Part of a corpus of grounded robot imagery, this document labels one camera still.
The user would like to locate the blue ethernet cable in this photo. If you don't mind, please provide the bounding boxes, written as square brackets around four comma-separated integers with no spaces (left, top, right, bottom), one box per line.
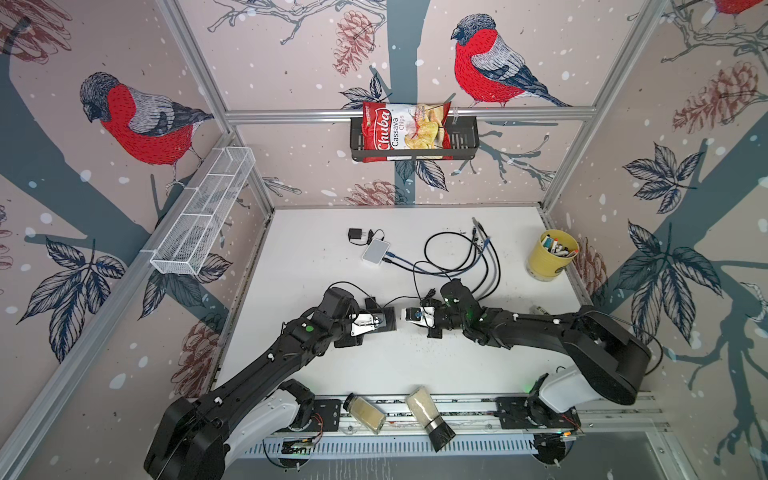
[383,236,499,283]

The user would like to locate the black looped ethernet cable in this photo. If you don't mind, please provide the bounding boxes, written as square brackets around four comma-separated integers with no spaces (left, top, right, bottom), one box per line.
[383,231,481,283]

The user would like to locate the black power adapter with cable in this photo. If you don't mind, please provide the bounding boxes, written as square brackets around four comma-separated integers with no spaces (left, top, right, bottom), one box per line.
[347,228,386,247]

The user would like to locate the black network switch box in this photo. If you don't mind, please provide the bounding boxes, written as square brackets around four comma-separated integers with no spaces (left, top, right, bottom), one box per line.
[353,307,396,336]

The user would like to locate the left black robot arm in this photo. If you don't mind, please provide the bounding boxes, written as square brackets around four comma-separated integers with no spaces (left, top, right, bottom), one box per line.
[144,287,360,479]

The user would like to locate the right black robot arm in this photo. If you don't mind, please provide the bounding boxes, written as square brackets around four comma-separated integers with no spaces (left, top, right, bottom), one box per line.
[409,279,652,414]

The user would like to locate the glass spice jar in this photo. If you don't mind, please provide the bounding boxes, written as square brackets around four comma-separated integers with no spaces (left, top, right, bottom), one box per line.
[343,393,386,435]

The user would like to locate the yellow cup with pens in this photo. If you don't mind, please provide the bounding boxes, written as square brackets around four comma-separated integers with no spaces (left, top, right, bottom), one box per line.
[526,229,580,282]

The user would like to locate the red cassava chips bag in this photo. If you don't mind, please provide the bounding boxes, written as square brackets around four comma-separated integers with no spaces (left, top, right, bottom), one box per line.
[362,102,451,163]

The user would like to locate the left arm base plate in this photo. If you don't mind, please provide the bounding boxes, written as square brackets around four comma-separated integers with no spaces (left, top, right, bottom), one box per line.
[280,379,342,433]

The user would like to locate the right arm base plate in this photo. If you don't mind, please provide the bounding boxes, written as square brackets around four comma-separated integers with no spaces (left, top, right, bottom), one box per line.
[494,374,581,431]

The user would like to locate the black wall basket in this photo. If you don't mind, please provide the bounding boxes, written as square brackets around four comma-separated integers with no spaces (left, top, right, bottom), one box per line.
[349,117,479,163]

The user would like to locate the white wire mesh shelf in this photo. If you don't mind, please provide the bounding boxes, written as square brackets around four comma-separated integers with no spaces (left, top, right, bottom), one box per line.
[150,146,255,276]

